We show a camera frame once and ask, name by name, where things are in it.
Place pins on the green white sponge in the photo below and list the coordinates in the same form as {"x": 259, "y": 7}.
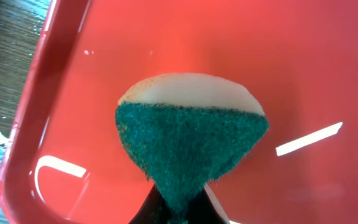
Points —
{"x": 184, "y": 130}

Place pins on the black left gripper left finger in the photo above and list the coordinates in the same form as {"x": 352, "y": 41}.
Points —
{"x": 153, "y": 210}

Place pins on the red plastic tray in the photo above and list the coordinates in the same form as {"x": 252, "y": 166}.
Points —
{"x": 64, "y": 162}

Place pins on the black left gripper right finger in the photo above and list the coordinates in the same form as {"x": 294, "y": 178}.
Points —
{"x": 205, "y": 208}

